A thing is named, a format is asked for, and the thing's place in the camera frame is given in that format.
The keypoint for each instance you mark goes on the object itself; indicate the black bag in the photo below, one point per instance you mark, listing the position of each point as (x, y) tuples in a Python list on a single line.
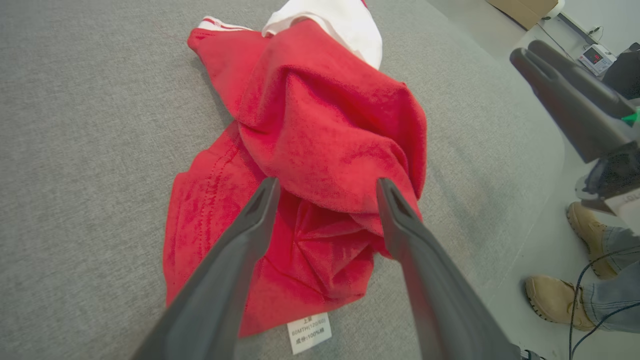
[(625, 72)]

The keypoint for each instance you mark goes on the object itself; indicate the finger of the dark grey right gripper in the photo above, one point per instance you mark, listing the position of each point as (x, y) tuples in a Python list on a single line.
[(580, 115), (585, 77)]

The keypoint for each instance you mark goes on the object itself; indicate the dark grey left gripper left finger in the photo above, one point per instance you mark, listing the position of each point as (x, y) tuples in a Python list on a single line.
[(210, 300)]

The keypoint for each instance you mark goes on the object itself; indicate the brown cardboard box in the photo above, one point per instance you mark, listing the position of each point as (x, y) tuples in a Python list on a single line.
[(525, 10)]

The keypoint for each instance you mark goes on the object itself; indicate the tan suede boot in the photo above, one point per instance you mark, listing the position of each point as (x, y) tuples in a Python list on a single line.
[(552, 300), (587, 230)]

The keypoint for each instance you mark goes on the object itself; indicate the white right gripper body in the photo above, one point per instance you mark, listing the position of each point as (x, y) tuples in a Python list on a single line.
[(615, 172)]

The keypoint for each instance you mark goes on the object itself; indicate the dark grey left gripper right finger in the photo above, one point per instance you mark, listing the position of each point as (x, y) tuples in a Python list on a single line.
[(440, 300)]

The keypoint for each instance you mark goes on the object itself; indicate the blue jeans leg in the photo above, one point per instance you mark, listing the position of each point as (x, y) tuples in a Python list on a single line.
[(622, 247), (612, 305)]

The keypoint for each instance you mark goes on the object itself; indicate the red T-shirt with white collar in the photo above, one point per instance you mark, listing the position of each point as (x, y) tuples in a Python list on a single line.
[(325, 125)]

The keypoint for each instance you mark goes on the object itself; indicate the grey fabric sofa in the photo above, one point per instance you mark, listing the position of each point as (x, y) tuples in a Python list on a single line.
[(75, 150)]

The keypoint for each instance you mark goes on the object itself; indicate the white digital meter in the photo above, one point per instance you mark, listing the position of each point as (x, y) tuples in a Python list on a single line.
[(596, 59)]

